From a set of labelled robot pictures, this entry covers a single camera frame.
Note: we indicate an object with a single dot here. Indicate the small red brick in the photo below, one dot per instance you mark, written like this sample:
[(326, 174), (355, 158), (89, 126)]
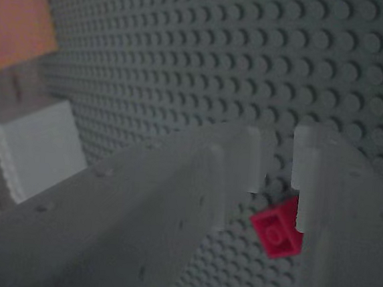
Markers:
[(277, 235)]

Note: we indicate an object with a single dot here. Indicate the grey brick box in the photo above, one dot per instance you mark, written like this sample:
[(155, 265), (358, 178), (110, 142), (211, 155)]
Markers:
[(44, 144)]

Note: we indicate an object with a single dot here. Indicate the grey studded baseplate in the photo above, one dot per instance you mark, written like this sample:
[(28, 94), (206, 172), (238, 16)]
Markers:
[(219, 52)]

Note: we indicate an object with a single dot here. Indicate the orange brick box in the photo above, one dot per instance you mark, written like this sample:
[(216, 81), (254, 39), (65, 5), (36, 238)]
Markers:
[(18, 17)]

